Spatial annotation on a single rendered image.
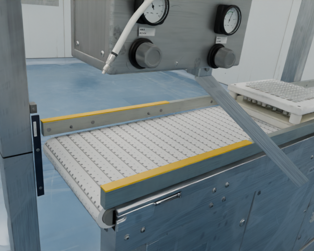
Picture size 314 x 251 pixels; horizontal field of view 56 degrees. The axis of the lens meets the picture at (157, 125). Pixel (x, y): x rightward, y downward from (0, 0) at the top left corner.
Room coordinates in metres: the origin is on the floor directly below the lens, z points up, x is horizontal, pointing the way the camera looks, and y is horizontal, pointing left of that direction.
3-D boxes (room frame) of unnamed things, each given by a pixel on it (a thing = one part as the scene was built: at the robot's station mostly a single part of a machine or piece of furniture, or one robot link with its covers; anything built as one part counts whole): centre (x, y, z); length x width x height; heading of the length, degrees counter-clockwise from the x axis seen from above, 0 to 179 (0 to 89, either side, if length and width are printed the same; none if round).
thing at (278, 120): (0.89, -0.38, 0.92); 0.24 x 0.24 x 0.02; 39
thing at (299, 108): (0.89, -0.38, 0.97); 0.25 x 0.24 x 0.02; 39
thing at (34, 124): (0.55, 0.25, 0.86); 0.02 x 0.01 x 0.20; 130
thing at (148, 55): (0.32, 0.02, 1.15); 0.03 x 0.02 x 0.04; 130
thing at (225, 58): (0.40, -0.08, 1.14); 0.03 x 0.03 x 0.04; 40
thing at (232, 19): (0.40, -0.08, 1.18); 0.04 x 0.01 x 0.04; 130
